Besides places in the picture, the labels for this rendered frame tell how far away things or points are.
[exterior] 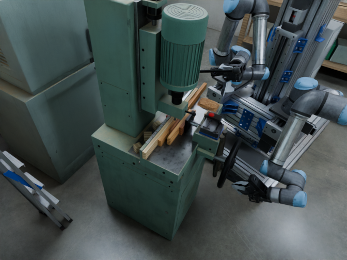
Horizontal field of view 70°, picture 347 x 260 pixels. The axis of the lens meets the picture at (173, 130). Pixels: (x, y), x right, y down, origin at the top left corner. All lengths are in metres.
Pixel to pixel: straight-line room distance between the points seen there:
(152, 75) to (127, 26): 0.23
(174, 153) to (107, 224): 1.00
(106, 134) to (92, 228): 0.84
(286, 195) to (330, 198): 1.31
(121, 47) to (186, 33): 0.30
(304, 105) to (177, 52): 0.64
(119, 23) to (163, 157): 0.62
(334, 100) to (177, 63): 0.71
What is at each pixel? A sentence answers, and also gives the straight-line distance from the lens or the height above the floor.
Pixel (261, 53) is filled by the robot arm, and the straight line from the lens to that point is 1.56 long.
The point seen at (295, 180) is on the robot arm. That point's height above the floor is 0.86.
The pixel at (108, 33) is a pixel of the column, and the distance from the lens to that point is 1.13.
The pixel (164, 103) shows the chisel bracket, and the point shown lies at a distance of 1.24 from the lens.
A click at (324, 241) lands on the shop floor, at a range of 2.36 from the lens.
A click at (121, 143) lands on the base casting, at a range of 1.41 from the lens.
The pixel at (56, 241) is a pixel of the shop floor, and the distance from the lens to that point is 2.09.
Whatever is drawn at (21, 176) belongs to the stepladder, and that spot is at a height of 0.72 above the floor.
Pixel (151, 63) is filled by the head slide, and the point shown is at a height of 1.28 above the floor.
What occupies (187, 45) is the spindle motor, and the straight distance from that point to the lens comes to 0.99.
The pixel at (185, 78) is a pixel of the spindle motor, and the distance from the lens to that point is 1.06.
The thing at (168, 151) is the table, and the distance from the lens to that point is 1.23.
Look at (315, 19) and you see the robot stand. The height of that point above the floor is 1.33.
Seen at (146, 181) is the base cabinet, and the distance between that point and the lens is 1.46.
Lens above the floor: 1.85
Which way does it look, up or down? 45 degrees down
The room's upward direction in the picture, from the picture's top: 6 degrees clockwise
